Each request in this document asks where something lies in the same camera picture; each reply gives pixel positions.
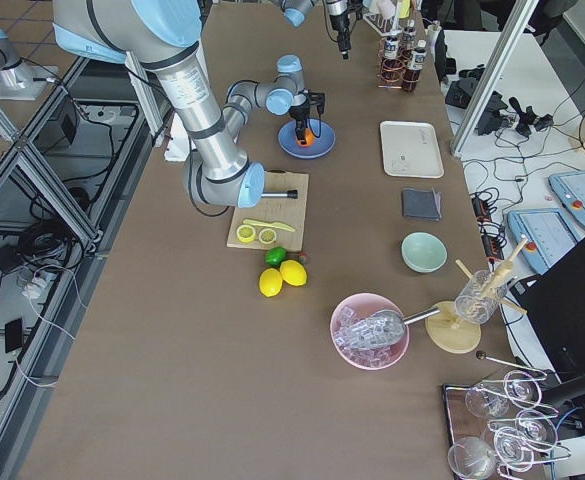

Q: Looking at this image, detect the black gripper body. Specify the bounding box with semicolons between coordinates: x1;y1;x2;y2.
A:
329;12;350;38
289;102;311;124

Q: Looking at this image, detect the orange tangerine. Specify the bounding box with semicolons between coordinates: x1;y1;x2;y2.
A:
296;128;316;148

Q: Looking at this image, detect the blue round plate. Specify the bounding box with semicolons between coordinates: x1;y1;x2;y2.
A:
278;118;336;160

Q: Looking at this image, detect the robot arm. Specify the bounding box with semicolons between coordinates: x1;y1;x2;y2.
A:
53;1;308;208
273;0;351;60

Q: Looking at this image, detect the right rear tea bottle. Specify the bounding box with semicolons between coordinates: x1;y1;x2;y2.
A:
380;30;400;84

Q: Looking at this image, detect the tea bottle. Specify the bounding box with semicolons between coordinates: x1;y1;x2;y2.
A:
402;19;416;50
380;30;400;84
401;40;427;92

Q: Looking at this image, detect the left rear tea bottle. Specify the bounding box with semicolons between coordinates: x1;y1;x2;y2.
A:
402;19;416;50

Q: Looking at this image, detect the front tea bottle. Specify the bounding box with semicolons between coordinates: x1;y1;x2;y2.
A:
401;40;427;92

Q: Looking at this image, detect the wooden cutting board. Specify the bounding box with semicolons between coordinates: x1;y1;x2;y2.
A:
226;172;309;252

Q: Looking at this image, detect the yellow plastic knife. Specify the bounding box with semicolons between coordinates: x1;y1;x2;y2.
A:
242;218;296;232

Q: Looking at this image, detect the cream rabbit tray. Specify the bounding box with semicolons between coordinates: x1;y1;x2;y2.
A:
380;120;444;179

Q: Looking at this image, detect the upper lemon half slice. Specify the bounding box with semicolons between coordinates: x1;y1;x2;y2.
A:
258;227;277;245

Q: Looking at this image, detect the lemon half slice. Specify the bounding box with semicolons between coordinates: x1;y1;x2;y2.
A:
258;227;277;245
235;224;257;244

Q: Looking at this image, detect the lower lemon half slice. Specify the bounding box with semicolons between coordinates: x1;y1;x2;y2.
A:
235;224;257;244

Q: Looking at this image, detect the green lime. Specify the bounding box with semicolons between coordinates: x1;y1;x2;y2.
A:
265;246;287;268

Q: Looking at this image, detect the grey folded cloth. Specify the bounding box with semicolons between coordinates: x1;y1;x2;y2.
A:
401;188;442;221

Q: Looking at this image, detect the lower whole lemon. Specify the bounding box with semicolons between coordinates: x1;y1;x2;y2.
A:
258;268;283;298

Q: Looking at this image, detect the mint green bowl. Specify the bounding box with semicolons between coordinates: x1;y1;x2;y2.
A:
401;232;448;273

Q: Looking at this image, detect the pink bowl of ice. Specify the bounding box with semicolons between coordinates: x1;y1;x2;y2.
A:
330;293;410;370

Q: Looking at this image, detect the steel ice scoop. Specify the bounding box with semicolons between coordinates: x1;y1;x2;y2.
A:
357;307;440;349

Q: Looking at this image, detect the clear glass on stand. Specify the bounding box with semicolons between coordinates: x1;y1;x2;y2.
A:
454;270;507;325

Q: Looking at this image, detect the wooden cup tree stand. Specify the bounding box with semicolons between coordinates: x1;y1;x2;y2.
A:
425;236;527;354

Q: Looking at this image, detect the near teach pendant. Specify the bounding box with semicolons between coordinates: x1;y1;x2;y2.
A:
507;208;581;274

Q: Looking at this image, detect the black tray with glasses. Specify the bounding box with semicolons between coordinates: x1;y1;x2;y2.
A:
442;371;572;479

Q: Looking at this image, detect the copper wire bottle rack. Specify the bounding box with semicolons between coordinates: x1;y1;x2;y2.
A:
377;34;426;89

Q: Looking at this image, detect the white camera mast base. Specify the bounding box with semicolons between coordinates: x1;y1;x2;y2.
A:
164;114;190;162

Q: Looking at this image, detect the aluminium frame post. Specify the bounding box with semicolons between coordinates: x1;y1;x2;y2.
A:
450;0;538;157

